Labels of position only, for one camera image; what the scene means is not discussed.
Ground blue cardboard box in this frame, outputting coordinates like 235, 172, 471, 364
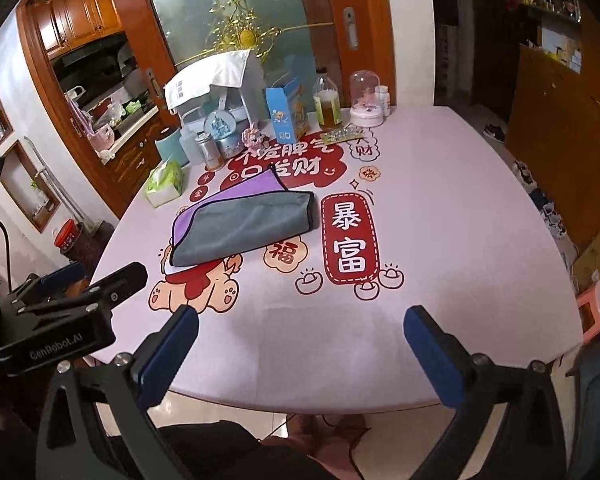
265, 76, 309, 144

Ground teal cylindrical container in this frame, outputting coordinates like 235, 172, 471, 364
155, 129, 189, 167

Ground purple and grey towel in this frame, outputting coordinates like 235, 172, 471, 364
169, 166, 315, 268

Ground pink printed tablecloth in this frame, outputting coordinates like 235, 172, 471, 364
97, 106, 582, 414

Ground white appliance under bag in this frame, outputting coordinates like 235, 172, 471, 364
176, 93, 248, 128

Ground small white pill bottle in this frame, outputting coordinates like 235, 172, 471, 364
375, 84, 391, 118

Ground translucent plastic bottle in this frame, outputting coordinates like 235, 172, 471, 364
180, 122, 204, 166

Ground wooden sliding glass door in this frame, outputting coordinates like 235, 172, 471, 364
114, 0, 396, 126

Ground pink plastic stool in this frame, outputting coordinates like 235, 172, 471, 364
577, 279, 600, 344

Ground pill blister pack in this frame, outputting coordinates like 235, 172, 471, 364
321, 125, 365, 145

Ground cardboard box on floor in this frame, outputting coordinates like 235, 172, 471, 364
572, 224, 600, 294

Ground red bucket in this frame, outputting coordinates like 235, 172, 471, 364
54, 218, 82, 252

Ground wooden kitchen cabinets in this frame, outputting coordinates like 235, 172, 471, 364
16, 0, 175, 217

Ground silver metal can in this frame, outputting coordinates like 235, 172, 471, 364
196, 132, 224, 171

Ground glass bottle yellow liquid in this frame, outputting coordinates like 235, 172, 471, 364
312, 67, 342, 131

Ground glass dome pink base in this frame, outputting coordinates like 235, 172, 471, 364
350, 70, 384, 128

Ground white paper bag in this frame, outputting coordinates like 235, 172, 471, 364
164, 49, 268, 122

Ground wooden cabinet with shelves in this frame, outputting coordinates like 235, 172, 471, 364
505, 0, 600, 249

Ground blue snow globe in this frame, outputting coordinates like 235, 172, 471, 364
204, 110, 245, 159

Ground green tissue pack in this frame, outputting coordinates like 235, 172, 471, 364
143, 158, 184, 208

